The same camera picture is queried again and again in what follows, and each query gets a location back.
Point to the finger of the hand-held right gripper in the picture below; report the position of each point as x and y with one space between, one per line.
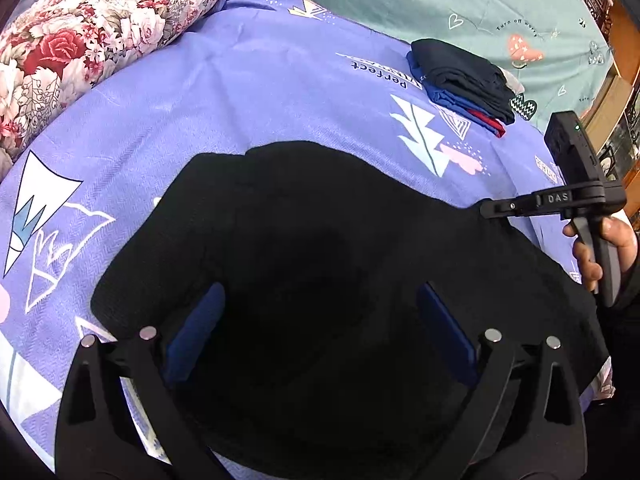
515 206

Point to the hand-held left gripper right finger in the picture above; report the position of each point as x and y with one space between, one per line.
445 332

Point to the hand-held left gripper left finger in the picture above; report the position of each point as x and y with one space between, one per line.
197 332

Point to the black pants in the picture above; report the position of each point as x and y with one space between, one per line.
340 300

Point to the person's right forearm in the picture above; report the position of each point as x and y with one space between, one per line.
622 330

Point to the folded dark navy pants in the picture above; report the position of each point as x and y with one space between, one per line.
465 77

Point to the person's right hand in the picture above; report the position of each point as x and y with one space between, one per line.
622 240

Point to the folded red garment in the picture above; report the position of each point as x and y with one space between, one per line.
487 121

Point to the small grey cloth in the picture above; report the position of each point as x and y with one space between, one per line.
514 82

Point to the folded blue garment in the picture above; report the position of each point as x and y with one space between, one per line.
440 92

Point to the wooden display cabinet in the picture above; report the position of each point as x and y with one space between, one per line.
622 30

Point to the teal heart-print sheet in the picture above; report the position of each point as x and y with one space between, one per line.
450 0

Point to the purple printed bed sheet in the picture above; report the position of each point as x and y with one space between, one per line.
200 110

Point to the floral pillow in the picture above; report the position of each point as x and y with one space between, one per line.
85 45

